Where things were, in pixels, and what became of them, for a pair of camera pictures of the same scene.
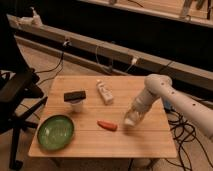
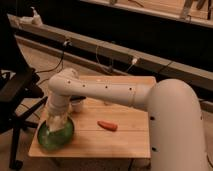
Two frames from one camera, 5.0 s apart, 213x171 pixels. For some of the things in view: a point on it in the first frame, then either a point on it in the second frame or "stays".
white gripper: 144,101 → 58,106
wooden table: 97,106 stays
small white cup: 76,106 stays
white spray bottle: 36,20 stays
